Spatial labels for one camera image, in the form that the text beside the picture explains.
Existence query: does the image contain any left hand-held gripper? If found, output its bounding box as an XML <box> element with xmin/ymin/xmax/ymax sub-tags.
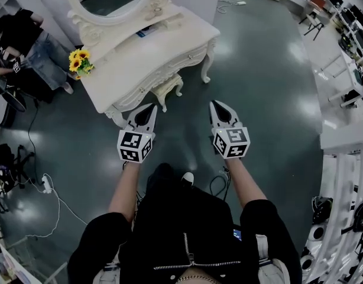
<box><xmin>117</xmin><ymin>103</ymin><xmax>158</xmax><ymax>165</ymax></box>

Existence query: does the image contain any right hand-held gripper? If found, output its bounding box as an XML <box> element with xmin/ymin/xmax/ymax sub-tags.
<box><xmin>210</xmin><ymin>99</ymin><xmax>251</xmax><ymax>160</ymax></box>

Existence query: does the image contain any white dressing table drawer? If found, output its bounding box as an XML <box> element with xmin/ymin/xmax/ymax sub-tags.
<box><xmin>153</xmin><ymin>41</ymin><xmax>212</xmax><ymax>75</ymax></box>

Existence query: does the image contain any person's left forearm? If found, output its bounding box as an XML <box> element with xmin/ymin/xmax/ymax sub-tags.
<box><xmin>108</xmin><ymin>160</ymin><xmax>141</xmax><ymax>224</ymax></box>

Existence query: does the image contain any person's right forearm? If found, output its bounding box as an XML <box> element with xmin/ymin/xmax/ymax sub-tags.
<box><xmin>222</xmin><ymin>157</ymin><xmax>268</xmax><ymax>210</ymax></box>

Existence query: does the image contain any white carved drawer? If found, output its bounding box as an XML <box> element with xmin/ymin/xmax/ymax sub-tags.
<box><xmin>110</xmin><ymin>75</ymin><xmax>159</xmax><ymax>112</ymax></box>

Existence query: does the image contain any white dressing table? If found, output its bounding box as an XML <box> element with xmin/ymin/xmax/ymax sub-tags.
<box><xmin>66</xmin><ymin>0</ymin><xmax>221</xmax><ymax>130</ymax></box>

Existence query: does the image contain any white carved stool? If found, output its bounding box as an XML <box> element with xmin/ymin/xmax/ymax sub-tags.
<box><xmin>150</xmin><ymin>73</ymin><xmax>185</xmax><ymax>113</ymax></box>

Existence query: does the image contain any yellow sunflower bouquet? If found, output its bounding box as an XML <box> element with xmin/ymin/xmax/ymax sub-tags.
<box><xmin>68</xmin><ymin>48</ymin><xmax>95</xmax><ymax>81</ymax></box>

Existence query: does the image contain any blue card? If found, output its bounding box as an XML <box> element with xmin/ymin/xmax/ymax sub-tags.
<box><xmin>135</xmin><ymin>24</ymin><xmax>159</xmax><ymax>38</ymax></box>

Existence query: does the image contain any person's black jacket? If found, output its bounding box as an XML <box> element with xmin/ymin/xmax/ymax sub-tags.
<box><xmin>67</xmin><ymin>185</ymin><xmax>303</xmax><ymax>284</ymax></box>

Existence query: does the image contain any white side table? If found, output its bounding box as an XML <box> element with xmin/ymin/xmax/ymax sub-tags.
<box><xmin>319</xmin><ymin>111</ymin><xmax>363</xmax><ymax>154</ymax></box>

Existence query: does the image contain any white office desk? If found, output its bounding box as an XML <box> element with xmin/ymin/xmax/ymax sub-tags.
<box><xmin>313</xmin><ymin>0</ymin><xmax>363</xmax><ymax>109</ymax></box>

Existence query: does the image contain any black round chair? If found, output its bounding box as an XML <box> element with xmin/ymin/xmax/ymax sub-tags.
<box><xmin>0</xmin><ymin>77</ymin><xmax>28</xmax><ymax>114</ymax></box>

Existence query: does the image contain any brown seat chair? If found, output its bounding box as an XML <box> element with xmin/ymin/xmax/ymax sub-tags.
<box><xmin>298</xmin><ymin>0</ymin><xmax>330</xmax><ymax>41</ymax></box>

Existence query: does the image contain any white metal rack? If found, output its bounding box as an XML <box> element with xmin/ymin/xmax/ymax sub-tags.
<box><xmin>299</xmin><ymin>149</ymin><xmax>363</xmax><ymax>284</ymax></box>

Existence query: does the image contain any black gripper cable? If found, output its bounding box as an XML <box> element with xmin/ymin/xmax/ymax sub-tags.
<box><xmin>209</xmin><ymin>166</ymin><xmax>232</xmax><ymax>202</ymax></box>

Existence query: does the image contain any white power cable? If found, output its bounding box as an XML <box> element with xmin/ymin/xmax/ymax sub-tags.
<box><xmin>24</xmin><ymin>188</ymin><xmax>88</xmax><ymax>238</ymax></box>
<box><xmin>216</xmin><ymin>0</ymin><xmax>238</xmax><ymax>15</ymax></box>

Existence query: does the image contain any black floor cable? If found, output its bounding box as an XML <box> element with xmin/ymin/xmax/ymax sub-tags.
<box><xmin>27</xmin><ymin>98</ymin><xmax>44</xmax><ymax>186</ymax></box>

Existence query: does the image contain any white backpack strap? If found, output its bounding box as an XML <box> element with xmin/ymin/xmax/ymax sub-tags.
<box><xmin>254</xmin><ymin>234</ymin><xmax>289</xmax><ymax>284</ymax></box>

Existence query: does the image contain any silver chain necklace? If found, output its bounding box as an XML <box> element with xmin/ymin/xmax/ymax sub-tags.
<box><xmin>174</xmin><ymin>275</ymin><xmax>221</xmax><ymax>284</ymax></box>

